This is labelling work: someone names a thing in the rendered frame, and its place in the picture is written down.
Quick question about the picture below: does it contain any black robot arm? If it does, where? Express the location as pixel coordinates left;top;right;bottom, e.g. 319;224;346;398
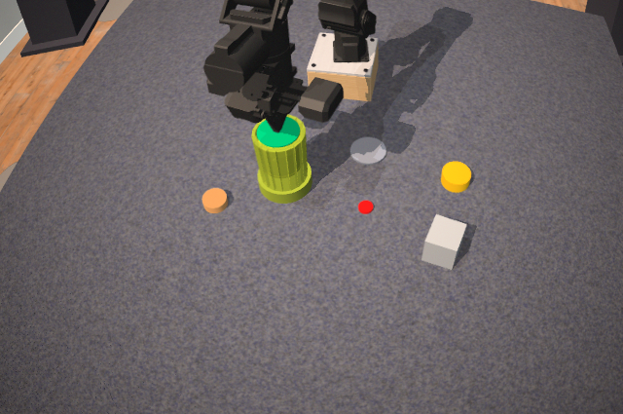
203;0;377;123

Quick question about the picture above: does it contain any yellow short cylinder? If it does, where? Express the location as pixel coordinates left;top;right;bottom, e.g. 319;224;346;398
441;162;471;193

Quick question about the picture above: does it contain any orange disc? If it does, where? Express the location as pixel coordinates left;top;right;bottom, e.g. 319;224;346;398
202;188;228;213

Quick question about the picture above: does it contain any light grey flat disc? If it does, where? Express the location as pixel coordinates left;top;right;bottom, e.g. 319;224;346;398
350;137;386;166

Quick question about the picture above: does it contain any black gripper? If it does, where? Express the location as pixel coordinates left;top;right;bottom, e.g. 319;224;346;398
257;43;344;133

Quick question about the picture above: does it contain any olive-green ribbed jar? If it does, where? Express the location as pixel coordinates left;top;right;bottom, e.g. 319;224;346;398
251;114;312;204

